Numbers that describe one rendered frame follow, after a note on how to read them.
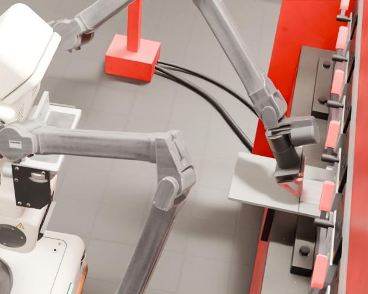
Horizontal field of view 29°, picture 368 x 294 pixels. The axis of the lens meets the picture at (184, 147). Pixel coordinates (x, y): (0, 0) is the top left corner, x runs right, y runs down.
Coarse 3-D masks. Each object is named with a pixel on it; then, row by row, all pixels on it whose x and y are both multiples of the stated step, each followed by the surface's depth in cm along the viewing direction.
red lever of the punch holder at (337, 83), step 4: (336, 72) 179; (340, 72) 179; (336, 76) 179; (340, 76) 179; (336, 80) 179; (340, 80) 179; (332, 84) 180; (336, 84) 179; (340, 84) 179; (332, 88) 179; (336, 88) 179; (340, 88) 179; (332, 92) 179; (336, 92) 179; (340, 92) 179; (332, 96) 179; (336, 96) 179; (328, 100) 179; (332, 100) 179; (328, 104) 178; (332, 104) 178; (336, 104) 178; (340, 104) 178
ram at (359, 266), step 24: (360, 0) 195; (360, 48) 172; (360, 72) 162; (360, 96) 153; (360, 120) 145; (360, 144) 138; (360, 168) 132; (360, 192) 126; (360, 216) 121; (360, 240) 116; (360, 264) 111; (360, 288) 107
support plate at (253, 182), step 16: (240, 160) 199; (256, 160) 199; (272, 160) 200; (240, 176) 194; (256, 176) 195; (272, 176) 195; (304, 176) 196; (320, 176) 197; (240, 192) 190; (256, 192) 190; (272, 192) 191; (288, 192) 191; (272, 208) 188; (288, 208) 187; (304, 208) 188
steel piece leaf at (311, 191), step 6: (306, 180) 195; (312, 180) 195; (306, 186) 193; (312, 186) 193; (318, 186) 194; (306, 192) 192; (312, 192) 192; (318, 192) 192; (300, 198) 189; (306, 198) 190; (312, 198) 190; (318, 198) 190; (318, 204) 189
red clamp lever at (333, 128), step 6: (330, 126) 165; (336, 126) 165; (330, 132) 165; (336, 132) 164; (330, 138) 164; (336, 138) 165; (330, 144) 164; (330, 150) 164; (324, 156) 164; (330, 156) 164; (330, 162) 164; (336, 162) 164
